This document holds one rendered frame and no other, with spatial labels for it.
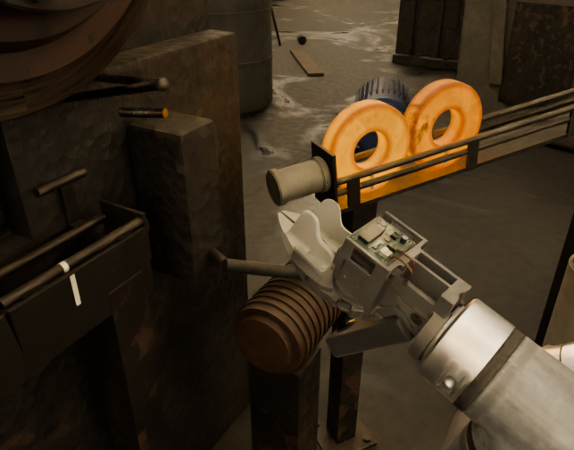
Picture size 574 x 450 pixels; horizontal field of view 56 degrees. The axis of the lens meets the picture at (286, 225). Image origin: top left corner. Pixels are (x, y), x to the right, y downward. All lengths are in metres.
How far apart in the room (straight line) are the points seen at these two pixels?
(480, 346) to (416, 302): 0.07
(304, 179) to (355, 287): 0.35
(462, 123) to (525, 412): 0.62
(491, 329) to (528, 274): 1.48
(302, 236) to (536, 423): 0.27
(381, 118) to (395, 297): 0.42
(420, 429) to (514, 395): 0.89
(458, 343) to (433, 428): 0.90
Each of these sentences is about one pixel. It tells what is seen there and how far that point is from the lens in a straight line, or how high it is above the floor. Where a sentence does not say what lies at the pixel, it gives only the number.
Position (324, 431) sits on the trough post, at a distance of 1.33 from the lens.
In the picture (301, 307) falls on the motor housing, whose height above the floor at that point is 0.52.
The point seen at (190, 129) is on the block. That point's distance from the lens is 0.72.
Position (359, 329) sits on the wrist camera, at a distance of 0.56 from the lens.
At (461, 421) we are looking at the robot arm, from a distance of 0.63.
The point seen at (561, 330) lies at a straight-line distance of 1.10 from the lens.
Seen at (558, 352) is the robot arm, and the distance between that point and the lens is 0.66.
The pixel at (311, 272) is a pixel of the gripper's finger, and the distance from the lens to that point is 0.54.
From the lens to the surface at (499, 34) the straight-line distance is 3.07.
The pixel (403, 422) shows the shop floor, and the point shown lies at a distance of 1.38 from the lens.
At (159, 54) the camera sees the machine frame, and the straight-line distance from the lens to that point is 0.81.
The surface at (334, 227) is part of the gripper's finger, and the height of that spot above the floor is 0.75.
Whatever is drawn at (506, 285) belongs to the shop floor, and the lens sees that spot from 1.90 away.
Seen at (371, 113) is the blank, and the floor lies 0.77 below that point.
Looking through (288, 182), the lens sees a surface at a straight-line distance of 0.83.
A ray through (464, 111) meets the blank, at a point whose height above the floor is 0.75.
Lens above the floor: 1.04
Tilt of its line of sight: 30 degrees down
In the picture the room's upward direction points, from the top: straight up
